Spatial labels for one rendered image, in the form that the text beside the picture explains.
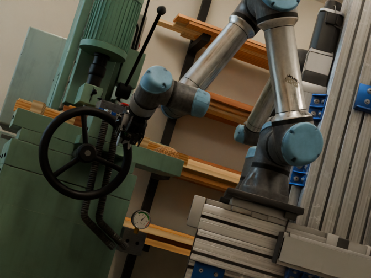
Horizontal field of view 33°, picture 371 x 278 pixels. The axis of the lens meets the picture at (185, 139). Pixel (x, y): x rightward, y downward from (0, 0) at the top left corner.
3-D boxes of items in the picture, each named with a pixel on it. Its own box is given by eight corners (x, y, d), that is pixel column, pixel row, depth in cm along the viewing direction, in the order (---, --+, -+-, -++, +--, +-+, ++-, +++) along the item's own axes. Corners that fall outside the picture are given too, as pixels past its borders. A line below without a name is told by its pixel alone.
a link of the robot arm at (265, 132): (280, 173, 196) (291, 132, 198) (299, 173, 184) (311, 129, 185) (245, 162, 194) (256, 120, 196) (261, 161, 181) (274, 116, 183)
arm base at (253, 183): (283, 207, 195) (291, 176, 196) (290, 205, 180) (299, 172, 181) (236, 193, 196) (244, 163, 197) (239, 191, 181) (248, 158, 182)
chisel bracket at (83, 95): (78, 105, 224) (85, 82, 225) (72, 108, 237) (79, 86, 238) (97, 111, 226) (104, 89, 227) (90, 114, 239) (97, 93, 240)
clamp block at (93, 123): (85, 135, 203) (94, 108, 204) (79, 137, 216) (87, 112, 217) (128, 149, 207) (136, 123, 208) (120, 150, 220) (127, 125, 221)
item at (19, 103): (13, 110, 220) (16, 99, 221) (12, 111, 222) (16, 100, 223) (186, 165, 240) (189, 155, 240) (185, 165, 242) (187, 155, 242)
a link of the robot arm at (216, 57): (248, -13, 196) (148, 103, 186) (261, -24, 186) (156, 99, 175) (275, 12, 198) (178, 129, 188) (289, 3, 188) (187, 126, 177)
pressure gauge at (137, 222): (128, 231, 209) (136, 208, 210) (126, 230, 213) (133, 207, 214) (146, 236, 211) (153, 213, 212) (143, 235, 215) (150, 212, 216)
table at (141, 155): (12, 122, 196) (19, 103, 197) (8, 127, 225) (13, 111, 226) (189, 177, 213) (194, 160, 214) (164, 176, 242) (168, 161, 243)
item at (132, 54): (116, 82, 251) (127, 47, 253) (112, 85, 259) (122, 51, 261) (136, 89, 253) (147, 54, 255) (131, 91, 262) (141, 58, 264)
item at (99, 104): (97, 110, 206) (102, 94, 206) (91, 113, 216) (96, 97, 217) (134, 123, 209) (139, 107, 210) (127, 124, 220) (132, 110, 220)
